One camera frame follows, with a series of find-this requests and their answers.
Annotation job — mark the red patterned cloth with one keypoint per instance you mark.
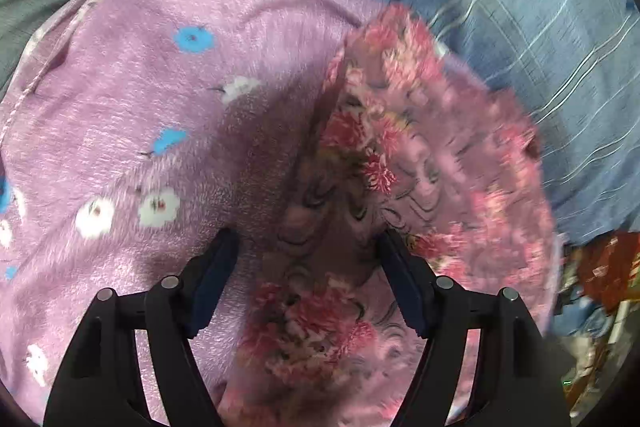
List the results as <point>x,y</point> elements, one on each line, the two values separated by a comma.
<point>610,272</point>

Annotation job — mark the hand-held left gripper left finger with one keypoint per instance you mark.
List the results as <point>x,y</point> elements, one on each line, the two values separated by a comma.
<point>210,282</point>

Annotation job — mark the purple flowered bedsheet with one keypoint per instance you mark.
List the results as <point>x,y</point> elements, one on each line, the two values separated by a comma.
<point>150,117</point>

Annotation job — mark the blue cloth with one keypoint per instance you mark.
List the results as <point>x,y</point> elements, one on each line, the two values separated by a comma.
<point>590,317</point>

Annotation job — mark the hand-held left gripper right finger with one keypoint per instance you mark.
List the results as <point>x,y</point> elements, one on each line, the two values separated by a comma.
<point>407,287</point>

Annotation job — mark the maroon floral small garment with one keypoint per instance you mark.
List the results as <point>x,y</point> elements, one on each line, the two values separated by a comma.
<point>400,187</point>

